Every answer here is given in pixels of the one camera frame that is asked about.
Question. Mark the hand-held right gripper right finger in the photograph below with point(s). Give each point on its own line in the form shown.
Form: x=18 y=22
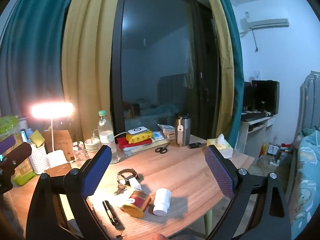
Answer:
x=221 y=172

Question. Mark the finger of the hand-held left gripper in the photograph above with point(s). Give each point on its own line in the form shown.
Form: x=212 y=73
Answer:
x=7 y=142
x=22 y=151

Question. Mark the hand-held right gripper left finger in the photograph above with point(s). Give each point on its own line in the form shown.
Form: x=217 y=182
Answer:
x=97 y=172

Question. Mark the cardboard box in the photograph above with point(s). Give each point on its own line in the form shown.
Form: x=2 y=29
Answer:
x=58 y=170

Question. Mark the red can with gold lid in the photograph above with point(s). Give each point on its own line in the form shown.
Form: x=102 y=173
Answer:
x=137 y=200

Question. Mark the white green paper cup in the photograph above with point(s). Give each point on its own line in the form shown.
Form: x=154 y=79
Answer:
x=161 y=201

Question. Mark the small blue device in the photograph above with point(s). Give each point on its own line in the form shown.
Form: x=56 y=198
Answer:
x=24 y=135

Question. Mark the green wrapped paper cups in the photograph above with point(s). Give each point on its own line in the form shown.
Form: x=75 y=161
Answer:
x=8 y=123

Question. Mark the green packet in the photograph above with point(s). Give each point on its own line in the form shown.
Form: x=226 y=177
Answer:
x=23 y=175

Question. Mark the white woven plastic basket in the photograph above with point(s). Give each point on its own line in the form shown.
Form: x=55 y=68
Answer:
x=40 y=160

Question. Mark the green yellow sponge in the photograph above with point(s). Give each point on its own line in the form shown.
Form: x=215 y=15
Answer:
x=37 y=137

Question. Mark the white ribbed cup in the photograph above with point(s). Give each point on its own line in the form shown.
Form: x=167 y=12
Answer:
x=23 y=125

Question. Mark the printed glass cup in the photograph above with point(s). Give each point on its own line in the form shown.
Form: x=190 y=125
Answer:
x=80 y=155

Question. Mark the yellow tissue box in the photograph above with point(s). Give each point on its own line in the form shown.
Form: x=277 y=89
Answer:
x=221 y=147

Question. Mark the stack of brown paper cups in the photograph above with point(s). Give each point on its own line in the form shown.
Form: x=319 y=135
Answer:
x=92 y=145

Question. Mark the white desk lamp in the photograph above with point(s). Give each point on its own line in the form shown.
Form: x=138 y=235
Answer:
x=56 y=158

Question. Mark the clear plastic water bottle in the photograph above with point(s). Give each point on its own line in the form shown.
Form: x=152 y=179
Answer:
x=107 y=137

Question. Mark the black car key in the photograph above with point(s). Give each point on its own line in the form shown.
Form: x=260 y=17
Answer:
x=195 y=145

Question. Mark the brown cardboard lamp package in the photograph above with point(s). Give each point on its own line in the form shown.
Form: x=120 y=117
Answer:
x=62 y=140

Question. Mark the white computer desk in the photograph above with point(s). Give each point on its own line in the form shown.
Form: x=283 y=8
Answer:
x=243 y=135

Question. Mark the red book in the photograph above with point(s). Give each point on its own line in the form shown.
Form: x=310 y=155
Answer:
x=135 y=145

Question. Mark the yellow wet wipes pack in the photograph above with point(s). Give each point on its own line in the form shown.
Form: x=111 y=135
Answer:
x=138 y=138

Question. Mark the steel travel tumbler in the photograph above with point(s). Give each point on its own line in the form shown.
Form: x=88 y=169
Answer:
x=183 y=132

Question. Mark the pale notebook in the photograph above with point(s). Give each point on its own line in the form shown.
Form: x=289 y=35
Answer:
x=148 y=148

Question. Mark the white power bank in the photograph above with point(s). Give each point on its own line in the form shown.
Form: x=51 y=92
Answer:
x=137 y=130

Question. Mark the black keyboard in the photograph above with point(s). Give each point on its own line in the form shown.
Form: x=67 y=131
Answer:
x=252 y=118

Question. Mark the black scissors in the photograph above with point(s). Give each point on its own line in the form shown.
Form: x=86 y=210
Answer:
x=161 y=150

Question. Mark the blue white small packet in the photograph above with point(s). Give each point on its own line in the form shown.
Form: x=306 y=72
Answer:
x=157 y=135

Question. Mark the black computer tower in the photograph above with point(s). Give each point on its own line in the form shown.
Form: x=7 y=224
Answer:
x=247 y=97

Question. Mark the teal printed blanket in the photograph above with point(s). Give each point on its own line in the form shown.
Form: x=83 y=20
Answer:
x=307 y=167

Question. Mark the black computer monitor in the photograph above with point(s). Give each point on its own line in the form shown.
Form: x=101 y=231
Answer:
x=265 y=97

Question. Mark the wide teal curtain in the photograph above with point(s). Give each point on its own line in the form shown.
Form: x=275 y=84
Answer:
x=32 y=55

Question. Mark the narrow teal curtain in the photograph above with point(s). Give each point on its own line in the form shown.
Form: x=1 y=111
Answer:
x=238 y=80

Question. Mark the grey padded headboard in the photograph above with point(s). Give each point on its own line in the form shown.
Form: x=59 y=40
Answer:
x=311 y=100

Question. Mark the wide yellow curtain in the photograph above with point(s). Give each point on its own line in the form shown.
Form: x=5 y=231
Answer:
x=87 y=55

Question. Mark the narrow yellow curtain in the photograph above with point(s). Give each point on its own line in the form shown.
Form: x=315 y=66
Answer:
x=225 y=55

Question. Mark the dark glass sliding door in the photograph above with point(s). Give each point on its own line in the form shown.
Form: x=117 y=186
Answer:
x=155 y=55

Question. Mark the white air conditioner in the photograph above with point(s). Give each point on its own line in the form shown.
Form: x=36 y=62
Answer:
x=267 y=23

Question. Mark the white wall socket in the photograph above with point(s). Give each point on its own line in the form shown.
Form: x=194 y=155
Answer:
x=257 y=74

